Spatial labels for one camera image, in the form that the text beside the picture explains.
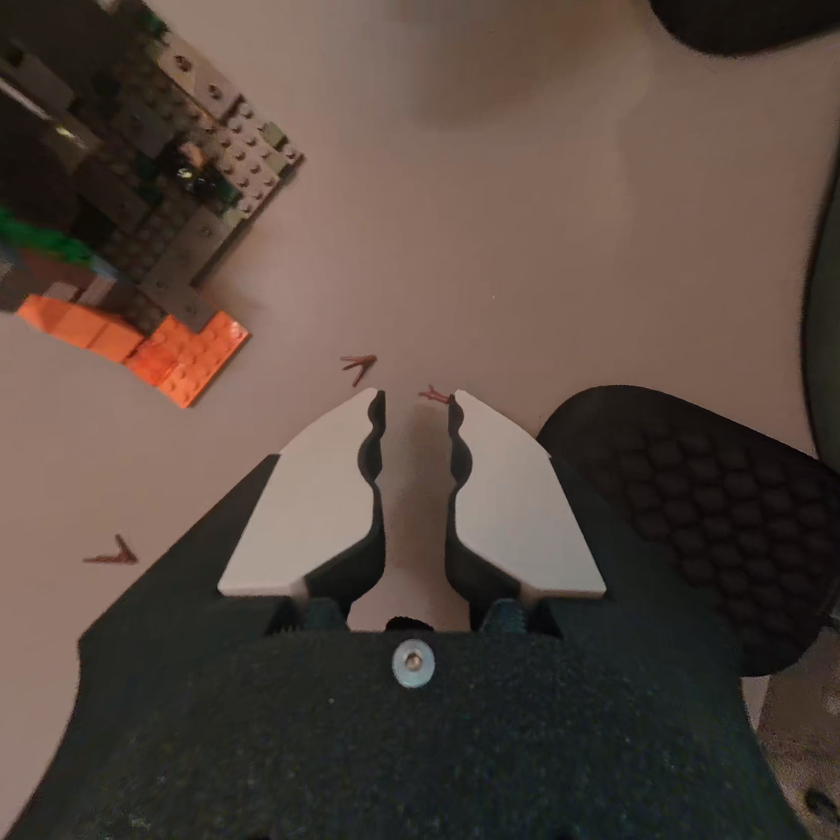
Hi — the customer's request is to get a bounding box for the toy brick model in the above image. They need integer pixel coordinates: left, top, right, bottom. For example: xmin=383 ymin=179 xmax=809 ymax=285
xmin=0 ymin=0 xmax=306 ymax=409

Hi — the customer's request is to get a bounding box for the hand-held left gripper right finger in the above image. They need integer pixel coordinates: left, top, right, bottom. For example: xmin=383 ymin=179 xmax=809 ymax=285
xmin=445 ymin=388 xmax=607 ymax=619

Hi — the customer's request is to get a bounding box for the grey desk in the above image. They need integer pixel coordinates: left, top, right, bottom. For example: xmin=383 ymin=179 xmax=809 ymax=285
xmin=0 ymin=0 xmax=840 ymax=837

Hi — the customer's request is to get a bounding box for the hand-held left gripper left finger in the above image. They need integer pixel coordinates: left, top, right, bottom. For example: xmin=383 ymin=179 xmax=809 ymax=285
xmin=217 ymin=387 xmax=387 ymax=619

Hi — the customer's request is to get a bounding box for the black mesh office chair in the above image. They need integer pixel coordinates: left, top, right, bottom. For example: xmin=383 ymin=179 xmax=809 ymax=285
xmin=535 ymin=385 xmax=840 ymax=678

